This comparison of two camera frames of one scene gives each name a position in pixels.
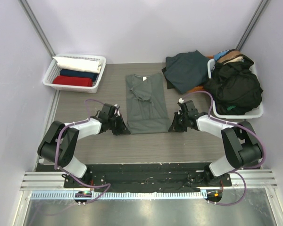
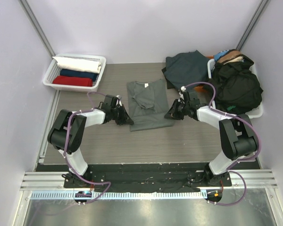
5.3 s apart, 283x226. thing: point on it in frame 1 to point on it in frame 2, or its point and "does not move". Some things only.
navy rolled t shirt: (79, 73) does not move
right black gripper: (179, 122) to (178, 109)
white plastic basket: (257, 113) does not move
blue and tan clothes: (228, 56) does not move
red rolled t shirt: (72, 80) does not move
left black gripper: (122, 129) to (122, 121)
